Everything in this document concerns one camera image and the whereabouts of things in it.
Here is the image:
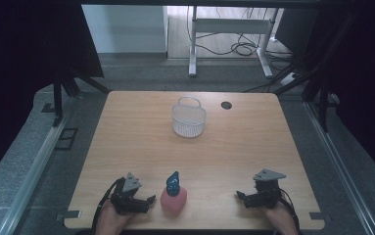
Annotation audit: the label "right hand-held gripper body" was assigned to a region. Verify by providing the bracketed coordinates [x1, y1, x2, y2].
[253, 168, 287, 210]

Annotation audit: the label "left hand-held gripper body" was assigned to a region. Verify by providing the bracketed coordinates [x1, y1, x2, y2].
[111, 171, 144, 215]

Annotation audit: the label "pink soft toy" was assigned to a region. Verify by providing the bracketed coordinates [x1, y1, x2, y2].
[160, 186, 189, 216]

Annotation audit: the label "blue toy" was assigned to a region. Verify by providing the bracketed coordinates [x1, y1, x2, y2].
[165, 170, 181, 197]

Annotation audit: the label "white perforated basket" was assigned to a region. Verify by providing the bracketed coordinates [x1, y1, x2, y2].
[170, 96, 208, 138]

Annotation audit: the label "person's left hand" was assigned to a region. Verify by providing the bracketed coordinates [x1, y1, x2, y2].
[95, 200, 134, 235]

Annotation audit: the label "black metal stand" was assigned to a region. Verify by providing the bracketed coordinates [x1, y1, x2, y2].
[272, 13, 359, 133]
[51, 67, 112, 128]

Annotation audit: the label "white power strip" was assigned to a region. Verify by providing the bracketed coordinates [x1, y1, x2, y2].
[279, 71, 299, 87]

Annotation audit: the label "black curtain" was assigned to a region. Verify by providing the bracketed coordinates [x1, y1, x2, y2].
[0, 0, 105, 190]
[301, 0, 375, 189]

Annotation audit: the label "dark panel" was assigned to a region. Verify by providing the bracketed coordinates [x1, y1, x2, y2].
[274, 7, 320, 56]

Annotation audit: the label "white cabinet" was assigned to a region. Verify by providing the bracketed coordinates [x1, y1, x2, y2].
[81, 4, 169, 55]

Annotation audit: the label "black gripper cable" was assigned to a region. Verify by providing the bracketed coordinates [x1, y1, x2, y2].
[278, 195, 301, 231]
[91, 176, 125, 233]

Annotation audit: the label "aluminium rail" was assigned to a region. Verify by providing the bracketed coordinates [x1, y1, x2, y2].
[0, 116, 68, 235]
[303, 100, 375, 235]

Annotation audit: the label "black floor frame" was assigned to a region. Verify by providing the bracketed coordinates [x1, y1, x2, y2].
[54, 127, 79, 152]

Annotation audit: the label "black floor cables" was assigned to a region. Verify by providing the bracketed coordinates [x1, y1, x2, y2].
[188, 6, 296, 71]

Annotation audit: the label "white desk frame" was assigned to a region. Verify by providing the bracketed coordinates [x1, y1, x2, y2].
[188, 5, 280, 79]

